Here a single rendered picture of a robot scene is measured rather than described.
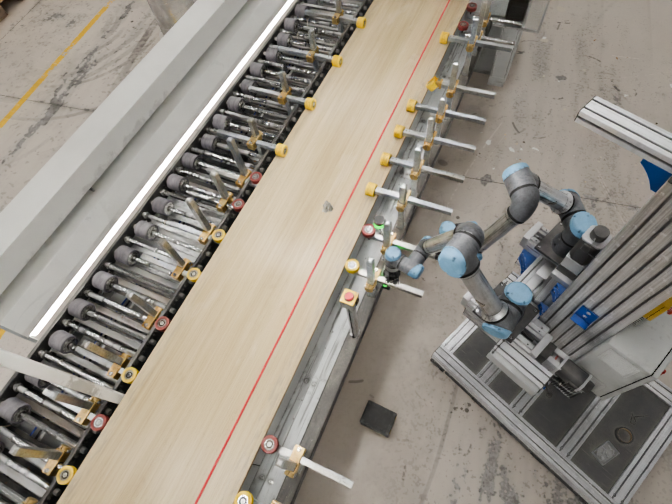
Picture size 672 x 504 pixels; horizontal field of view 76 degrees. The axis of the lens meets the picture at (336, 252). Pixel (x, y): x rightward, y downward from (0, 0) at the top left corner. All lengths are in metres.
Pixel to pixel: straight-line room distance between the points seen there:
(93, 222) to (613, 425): 2.89
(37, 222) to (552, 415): 2.77
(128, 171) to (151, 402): 1.61
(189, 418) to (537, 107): 3.93
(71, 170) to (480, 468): 2.75
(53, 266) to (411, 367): 2.55
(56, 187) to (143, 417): 1.67
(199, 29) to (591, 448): 2.84
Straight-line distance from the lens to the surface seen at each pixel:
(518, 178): 2.01
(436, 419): 3.09
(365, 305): 2.52
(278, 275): 2.44
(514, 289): 2.02
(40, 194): 0.95
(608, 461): 3.08
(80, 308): 2.90
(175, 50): 1.10
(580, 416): 3.08
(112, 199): 1.00
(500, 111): 4.55
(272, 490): 2.47
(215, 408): 2.30
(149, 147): 1.04
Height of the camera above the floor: 3.04
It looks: 61 degrees down
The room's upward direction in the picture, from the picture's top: 11 degrees counter-clockwise
